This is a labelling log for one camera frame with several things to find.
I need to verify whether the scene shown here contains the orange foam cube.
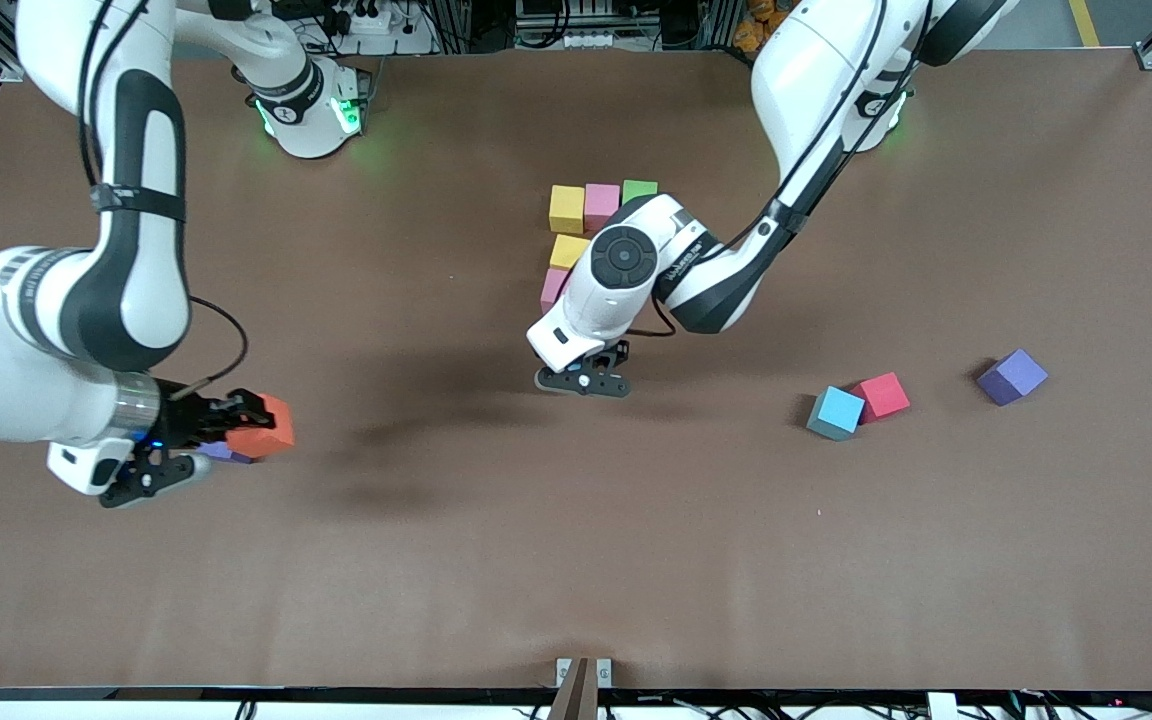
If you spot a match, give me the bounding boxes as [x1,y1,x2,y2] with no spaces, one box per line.
[226,393,295,460]

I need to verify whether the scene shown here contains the mauve pink foam cube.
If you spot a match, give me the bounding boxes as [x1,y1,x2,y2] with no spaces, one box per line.
[584,183,623,232]

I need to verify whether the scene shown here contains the cyan foam cube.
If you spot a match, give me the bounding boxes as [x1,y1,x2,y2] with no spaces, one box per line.
[806,386,866,442]

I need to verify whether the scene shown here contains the pinkish red foam cube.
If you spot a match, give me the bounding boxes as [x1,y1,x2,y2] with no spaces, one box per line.
[851,372,911,425]

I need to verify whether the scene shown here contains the brown bar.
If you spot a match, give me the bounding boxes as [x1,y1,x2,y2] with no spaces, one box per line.
[548,657,600,720]

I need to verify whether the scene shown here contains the orange mesh bag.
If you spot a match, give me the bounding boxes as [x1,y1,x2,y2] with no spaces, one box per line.
[733,0,789,51]

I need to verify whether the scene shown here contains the white power strip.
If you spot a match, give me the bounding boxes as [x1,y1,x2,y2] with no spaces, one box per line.
[331,3,395,36]

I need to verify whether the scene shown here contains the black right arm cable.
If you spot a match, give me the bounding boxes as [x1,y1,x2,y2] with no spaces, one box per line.
[186,296,249,389]

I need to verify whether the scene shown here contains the grey metal bracket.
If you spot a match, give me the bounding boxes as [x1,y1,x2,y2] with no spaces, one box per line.
[556,657,613,689]

